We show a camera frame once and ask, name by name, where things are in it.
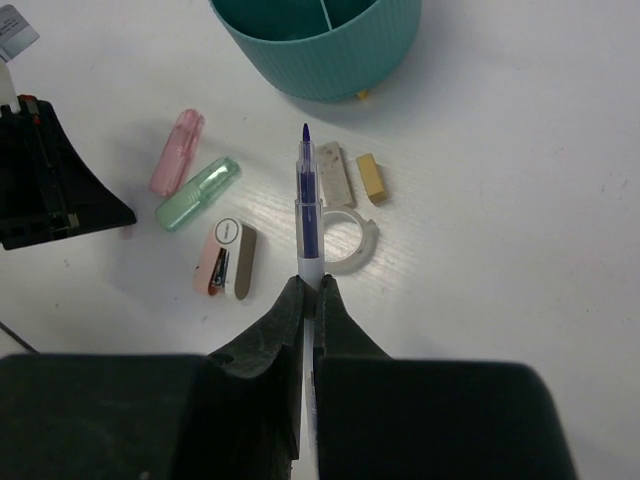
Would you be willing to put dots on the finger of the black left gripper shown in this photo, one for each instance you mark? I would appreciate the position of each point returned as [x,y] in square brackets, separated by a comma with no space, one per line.
[47,191]

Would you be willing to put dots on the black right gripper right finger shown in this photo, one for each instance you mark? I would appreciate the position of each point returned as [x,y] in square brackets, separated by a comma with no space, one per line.
[384,418]

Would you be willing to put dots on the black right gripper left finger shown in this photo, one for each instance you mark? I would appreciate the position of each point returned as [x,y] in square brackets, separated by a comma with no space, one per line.
[232,414]

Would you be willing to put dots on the green highlighter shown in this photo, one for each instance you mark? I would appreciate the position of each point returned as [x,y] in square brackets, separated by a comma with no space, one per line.
[197,194]

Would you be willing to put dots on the blue ballpoint pen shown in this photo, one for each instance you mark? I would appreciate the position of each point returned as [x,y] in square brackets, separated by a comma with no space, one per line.
[311,269]

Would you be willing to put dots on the pink highlighter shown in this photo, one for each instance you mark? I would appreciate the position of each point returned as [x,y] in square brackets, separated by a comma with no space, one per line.
[178,154]

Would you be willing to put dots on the pink mini stapler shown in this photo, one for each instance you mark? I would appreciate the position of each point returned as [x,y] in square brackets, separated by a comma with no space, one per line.
[226,261]

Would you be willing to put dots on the clear tape roll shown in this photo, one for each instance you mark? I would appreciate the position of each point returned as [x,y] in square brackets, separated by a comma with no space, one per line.
[350,240]

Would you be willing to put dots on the white eraser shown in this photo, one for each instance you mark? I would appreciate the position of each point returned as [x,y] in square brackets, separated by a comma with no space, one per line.
[333,175]

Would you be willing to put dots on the yellow eraser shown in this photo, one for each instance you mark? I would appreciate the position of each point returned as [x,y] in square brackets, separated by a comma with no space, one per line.
[372,179]

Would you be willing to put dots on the teal round desk organizer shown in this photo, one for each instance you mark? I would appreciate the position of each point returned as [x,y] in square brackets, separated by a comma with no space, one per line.
[322,51]

